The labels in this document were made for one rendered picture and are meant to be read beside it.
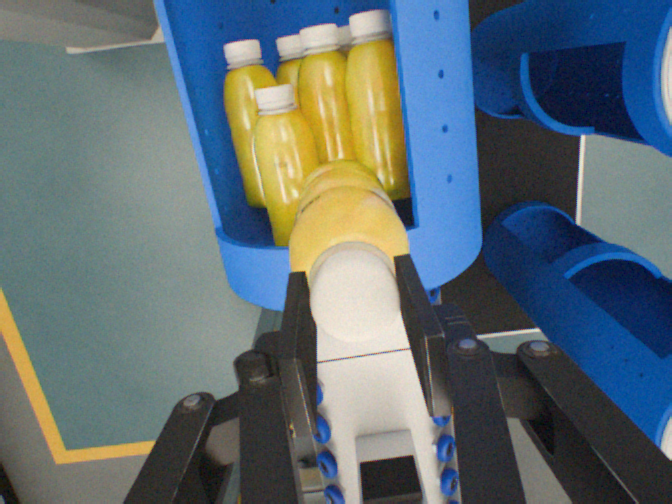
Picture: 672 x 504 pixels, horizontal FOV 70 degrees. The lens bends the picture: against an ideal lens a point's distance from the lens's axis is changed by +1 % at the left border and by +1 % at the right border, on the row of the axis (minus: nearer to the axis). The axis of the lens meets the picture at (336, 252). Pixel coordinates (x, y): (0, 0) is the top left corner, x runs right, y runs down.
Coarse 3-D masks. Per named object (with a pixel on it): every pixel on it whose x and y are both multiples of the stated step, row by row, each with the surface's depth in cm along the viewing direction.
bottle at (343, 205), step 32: (352, 160) 35; (320, 192) 27; (352, 192) 25; (384, 192) 30; (320, 224) 23; (352, 224) 22; (384, 224) 23; (288, 256) 26; (320, 256) 22; (384, 256) 22
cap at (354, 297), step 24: (336, 264) 20; (360, 264) 20; (384, 264) 21; (312, 288) 20; (336, 288) 20; (360, 288) 20; (384, 288) 20; (312, 312) 20; (336, 312) 20; (360, 312) 20; (384, 312) 20; (336, 336) 21; (360, 336) 21
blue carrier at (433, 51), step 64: (192, 0) 50; (256, 0) 56; (320, 0) 58; (384, 0) 55; (448, 0) 37; (192, 64) 50; (448, 64) 39; (192, 128) 47; (448, 128) 40; (448, 192) 41; (256, 256) 42; (448, 256) 43
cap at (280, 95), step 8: (264, 88) 49; (272, 88) 46; (280, 88) 47; (288, 88) 47; (256, 96) 48; (264, 96) 47; (272, 96) 47; (280, 96) 47; (288, 96) 47; (264, 104) 47; (272, 104) 47; (280, 104) 47
